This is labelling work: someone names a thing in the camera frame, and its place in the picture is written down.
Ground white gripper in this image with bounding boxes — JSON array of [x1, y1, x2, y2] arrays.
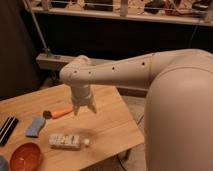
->
[[71, 85, 97, 116]]

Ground wooden shelf rail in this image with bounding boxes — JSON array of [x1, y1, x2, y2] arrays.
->
[[22, 0, 213, 28]]

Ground black floor cable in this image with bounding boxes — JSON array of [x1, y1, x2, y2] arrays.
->
[[116, 113, 146, 171]]

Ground clear plastic bottle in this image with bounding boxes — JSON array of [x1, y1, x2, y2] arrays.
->
[[49, 134, 90, 150]]

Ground orange ceramic bowl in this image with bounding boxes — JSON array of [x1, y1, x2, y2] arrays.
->
[[9, 142, 42, 171]]

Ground black striped flat object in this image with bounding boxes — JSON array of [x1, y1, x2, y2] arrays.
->
[[0, 117, 19, 146]]

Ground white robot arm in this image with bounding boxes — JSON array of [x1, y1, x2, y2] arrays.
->
[[60, 49, 213, 171]]

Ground grey baseboard beam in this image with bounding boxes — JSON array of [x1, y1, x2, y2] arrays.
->
[[36, 53, 109, 71]]

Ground metal diagonal rod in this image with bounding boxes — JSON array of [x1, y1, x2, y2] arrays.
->
[[25, 0, 51, 56]]

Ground orange handled tool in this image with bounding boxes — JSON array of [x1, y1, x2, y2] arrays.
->
[[43, 107, 73, 119]]

